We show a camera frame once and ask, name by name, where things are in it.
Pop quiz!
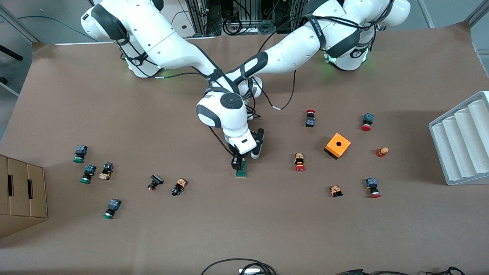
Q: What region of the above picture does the black square-head push button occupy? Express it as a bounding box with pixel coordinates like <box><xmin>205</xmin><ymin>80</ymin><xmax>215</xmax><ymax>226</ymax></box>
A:
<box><xmin>147</xmin><ymin>175</ymin><xmax>164</xmax><ymax>192</ymax></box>

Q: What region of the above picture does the green mushroom push button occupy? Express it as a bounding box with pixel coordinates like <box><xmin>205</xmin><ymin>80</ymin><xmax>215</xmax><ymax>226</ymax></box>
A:
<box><xmin>73</xmin><ymin>145</ymin><xmax>88</xmax><ymax>164</ymax></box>
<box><xmin>79</xmin><ymin>165</ymin><xmax>97</xmax><ymax>184</ymax></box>
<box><xmin>102</xmin><ymin>198</ymin><xmax>122</xmax><ymax>220</ymax></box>

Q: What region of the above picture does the black equipment rack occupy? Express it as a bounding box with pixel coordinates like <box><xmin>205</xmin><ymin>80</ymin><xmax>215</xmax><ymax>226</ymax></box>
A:
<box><xmin>183</xmin><ymin>0</ymin><xmax>306</xmax><ymax>37</ymax></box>

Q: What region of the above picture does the brown cardboard box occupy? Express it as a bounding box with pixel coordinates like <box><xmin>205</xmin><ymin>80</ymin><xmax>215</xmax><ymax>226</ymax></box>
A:
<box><xmin>0</xmin><ymin>154</ymin><xmax>49</xmax><ymax>239</ymax></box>

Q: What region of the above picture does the grey ribbed plastic tray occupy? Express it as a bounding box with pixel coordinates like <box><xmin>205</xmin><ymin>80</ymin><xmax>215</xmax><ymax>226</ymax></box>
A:
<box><xmin>428</xmin><ymin>91</ymin><xmax>489</xmax><ymax>186</ymax></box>

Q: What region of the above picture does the black selector switch orange base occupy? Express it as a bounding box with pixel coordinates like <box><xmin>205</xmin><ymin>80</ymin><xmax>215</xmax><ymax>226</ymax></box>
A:
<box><xmin>98</xmin><ymin>162</ymin><xmax>114</xmax><ymax>181</ymax></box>
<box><xmin>171</xmin><ymin>178</ymin><xmax>188</xmax><ymax>197</ymax></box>

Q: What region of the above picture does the black looped floor cable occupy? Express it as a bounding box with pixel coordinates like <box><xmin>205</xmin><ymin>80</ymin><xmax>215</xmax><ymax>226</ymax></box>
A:
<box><xmin>201</xmin><ymin>258</ymin><xmax>277</xmax><ymax>275</ymax></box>

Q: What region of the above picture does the orange button enclosure box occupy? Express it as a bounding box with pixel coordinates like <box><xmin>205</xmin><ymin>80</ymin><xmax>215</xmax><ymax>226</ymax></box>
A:
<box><xmin>324</xmin><ymin>133</ymin><xmax>351</xmax><ymax>160</ymax></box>

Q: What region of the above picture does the black cable with connector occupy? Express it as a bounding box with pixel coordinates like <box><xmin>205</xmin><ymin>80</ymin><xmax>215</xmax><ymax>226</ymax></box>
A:
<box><xmin>336</xmin><ymin>269</ymin><xmax>407</xmax><ymax>275</ymax></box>

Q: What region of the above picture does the thin black tangled cable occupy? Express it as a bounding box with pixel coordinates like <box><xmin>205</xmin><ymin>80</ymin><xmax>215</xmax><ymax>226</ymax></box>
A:
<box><xmin>425</xmin><ymin>266</ymin><xmax>467</xmax><ymax>275</ymax></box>

